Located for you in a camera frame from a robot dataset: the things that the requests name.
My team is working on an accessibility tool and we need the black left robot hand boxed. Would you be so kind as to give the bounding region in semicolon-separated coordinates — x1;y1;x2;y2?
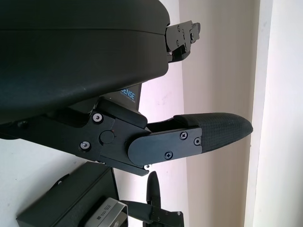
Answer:
0;0;254;177

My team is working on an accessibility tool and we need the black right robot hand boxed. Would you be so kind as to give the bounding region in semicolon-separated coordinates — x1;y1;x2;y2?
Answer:
120;171;184;227

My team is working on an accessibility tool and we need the small silver depth camera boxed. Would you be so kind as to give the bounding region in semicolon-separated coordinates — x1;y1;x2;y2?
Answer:
79;197;130;227

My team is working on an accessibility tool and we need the black box base with insert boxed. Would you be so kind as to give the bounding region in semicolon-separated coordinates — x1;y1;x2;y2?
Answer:
16;162;119;227

